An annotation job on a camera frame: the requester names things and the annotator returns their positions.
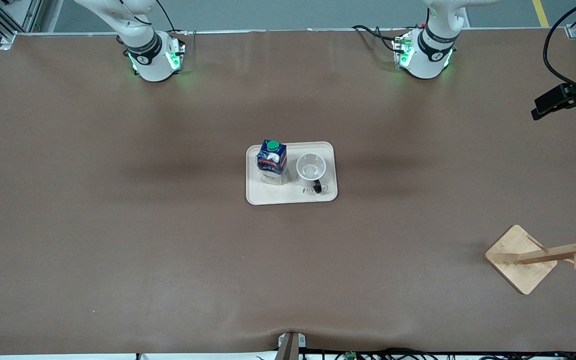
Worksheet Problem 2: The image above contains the white smiley mug black handle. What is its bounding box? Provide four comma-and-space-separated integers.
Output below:
295, 153, 328, 196

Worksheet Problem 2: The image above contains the blue milk carton green cap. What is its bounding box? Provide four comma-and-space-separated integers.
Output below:
255, 139, 289, 187

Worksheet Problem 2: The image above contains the wooden cup rack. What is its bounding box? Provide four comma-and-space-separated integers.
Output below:
484, 221, 576, 296

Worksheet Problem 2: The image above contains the brown table cover mat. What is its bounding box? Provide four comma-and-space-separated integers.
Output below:
0, 29, 576, 356

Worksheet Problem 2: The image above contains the cream plastic tray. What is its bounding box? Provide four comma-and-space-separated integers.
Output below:
245, 141, 339, 206

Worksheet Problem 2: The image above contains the metal table clamp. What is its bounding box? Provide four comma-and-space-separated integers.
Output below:
275, 331, 308, 360

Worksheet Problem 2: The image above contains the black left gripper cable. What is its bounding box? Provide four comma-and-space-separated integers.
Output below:
542, 0, 576, 93

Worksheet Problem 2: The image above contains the black base cable bundle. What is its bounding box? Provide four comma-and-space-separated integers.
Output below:
352, 24, 400, 54

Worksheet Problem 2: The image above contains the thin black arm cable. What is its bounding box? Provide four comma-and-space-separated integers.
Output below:
156, 0, 177, 33

